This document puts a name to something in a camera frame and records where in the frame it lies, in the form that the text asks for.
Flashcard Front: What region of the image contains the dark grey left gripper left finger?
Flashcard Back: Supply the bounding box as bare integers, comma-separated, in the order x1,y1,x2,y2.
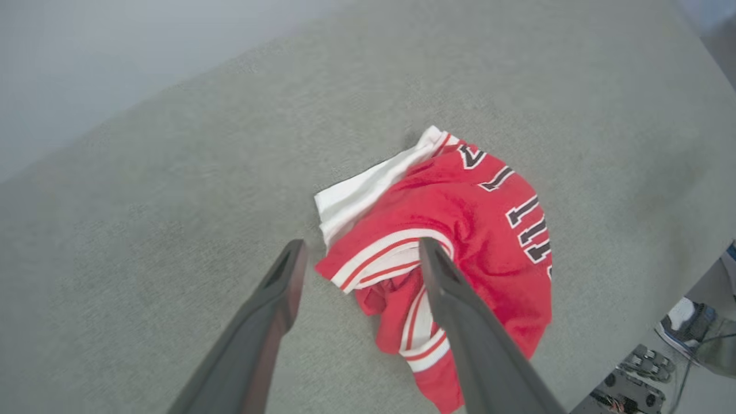
167,239,309,414

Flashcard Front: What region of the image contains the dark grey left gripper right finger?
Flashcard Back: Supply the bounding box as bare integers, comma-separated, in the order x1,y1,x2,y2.
419,237,568,414

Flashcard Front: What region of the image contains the red white sports jersey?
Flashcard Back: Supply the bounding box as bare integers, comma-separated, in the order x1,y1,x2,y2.
314,125,554,414

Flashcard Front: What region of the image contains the grey white sneaker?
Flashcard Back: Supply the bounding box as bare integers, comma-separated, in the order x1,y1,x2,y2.
655,297,719,360

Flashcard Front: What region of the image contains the thin black floor cable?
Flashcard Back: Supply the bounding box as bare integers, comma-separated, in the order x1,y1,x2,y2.
670,333,736,414

